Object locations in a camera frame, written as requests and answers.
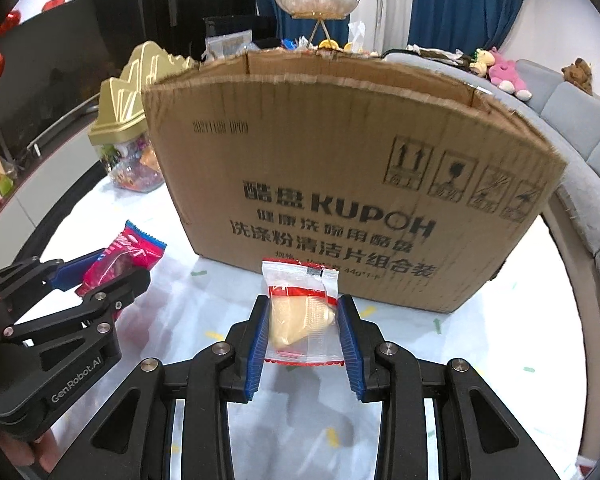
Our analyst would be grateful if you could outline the black television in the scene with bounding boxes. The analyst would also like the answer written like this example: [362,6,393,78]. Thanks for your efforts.
[0,0,146,161]

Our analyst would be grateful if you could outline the clear packet with yellow pastry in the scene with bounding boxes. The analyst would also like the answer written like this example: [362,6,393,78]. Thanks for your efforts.
[261,257,343,367]

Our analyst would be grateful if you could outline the light blue tablecloth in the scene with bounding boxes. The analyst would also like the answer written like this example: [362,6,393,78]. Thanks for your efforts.
[0,175,593,480]

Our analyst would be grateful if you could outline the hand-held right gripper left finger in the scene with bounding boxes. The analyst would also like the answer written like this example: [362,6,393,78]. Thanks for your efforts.
[82,295,272,480]

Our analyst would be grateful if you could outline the white sheer curtain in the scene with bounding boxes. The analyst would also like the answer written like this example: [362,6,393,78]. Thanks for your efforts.
[330,0,421,56]

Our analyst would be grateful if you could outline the clutter of papers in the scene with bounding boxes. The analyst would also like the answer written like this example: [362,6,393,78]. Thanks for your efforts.
[405,44,473,68]

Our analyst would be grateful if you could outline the white two-tier snack dish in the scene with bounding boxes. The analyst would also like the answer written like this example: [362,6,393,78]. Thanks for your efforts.
[273,0,359,53]

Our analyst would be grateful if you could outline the clear plastic bag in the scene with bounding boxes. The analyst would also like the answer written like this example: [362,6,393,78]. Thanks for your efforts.
[205,30,253,63]

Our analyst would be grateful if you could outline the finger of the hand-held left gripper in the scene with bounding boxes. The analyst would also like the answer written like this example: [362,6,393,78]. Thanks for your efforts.
[0,247,106,322]
[0,267,151,347]

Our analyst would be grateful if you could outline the brown cardboard box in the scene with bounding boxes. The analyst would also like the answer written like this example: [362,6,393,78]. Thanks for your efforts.
[142,50,568,315]

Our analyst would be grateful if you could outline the yellow plush toy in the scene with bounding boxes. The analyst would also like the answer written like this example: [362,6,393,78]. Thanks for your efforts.
[470,47,496,77]

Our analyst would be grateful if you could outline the clear candy jar gold lid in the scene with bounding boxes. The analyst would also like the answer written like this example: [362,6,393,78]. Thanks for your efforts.
[89,42,198,193]

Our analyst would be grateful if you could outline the pink plush toy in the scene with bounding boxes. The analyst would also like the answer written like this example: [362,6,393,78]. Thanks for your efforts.
[486,47,533,101]

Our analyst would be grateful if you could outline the pink snack packet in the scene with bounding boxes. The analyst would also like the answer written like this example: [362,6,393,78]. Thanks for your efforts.
[75,220,168,298]

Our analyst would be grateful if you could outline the brown teddy bear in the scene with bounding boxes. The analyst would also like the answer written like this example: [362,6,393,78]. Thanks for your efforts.
[560,58,593,96]

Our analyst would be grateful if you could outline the black upright piano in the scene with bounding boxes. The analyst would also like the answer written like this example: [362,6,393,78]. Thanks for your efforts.
[145,0,278,61]

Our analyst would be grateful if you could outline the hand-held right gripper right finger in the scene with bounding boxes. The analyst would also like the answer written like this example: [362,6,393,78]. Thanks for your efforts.
[336,294,536,480]

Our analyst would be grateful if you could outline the grey television cabinet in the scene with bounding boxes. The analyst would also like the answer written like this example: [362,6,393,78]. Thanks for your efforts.
[0,105,106,241]

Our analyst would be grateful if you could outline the grey sectional sofa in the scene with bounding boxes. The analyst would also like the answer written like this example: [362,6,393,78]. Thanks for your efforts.
[382,49,600,411]

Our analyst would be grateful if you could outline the person's left hand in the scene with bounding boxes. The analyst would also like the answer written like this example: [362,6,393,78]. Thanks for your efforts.
[0,427,61,473]

